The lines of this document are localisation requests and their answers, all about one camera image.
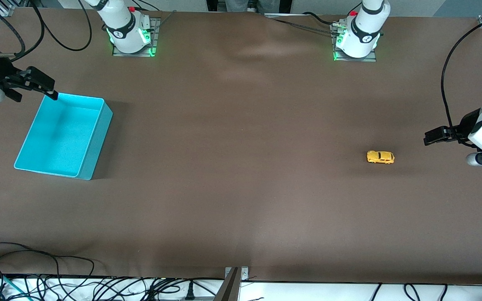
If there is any yellow beetle toy car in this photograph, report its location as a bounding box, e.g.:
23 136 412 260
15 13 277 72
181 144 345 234
367 150 395 165

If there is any turquoise plastic bin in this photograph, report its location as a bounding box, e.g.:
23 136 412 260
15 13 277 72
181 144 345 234
14 93 113 181

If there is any brown table cover mat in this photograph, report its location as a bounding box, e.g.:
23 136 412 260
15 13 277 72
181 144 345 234
0 8 482 286

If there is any grey power strip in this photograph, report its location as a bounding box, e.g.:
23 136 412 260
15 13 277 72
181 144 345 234
157 295 216 301

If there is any black looping arm cable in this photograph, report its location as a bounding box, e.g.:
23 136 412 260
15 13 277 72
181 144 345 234
29 0 93 52

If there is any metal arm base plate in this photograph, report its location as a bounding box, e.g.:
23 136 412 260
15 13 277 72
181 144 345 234
331 23 377 62
112 18 161 57

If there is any grey base cable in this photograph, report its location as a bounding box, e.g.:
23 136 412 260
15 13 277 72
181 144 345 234
153 10 177 32

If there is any black base cable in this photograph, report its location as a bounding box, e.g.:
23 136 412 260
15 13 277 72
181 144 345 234
302 12 342 26
272 18 336 35

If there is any silver bracket plate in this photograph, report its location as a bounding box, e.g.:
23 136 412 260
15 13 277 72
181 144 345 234
225 266 249 281

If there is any grey metal mount post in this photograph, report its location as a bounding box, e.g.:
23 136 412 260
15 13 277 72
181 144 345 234
213 268 241 301

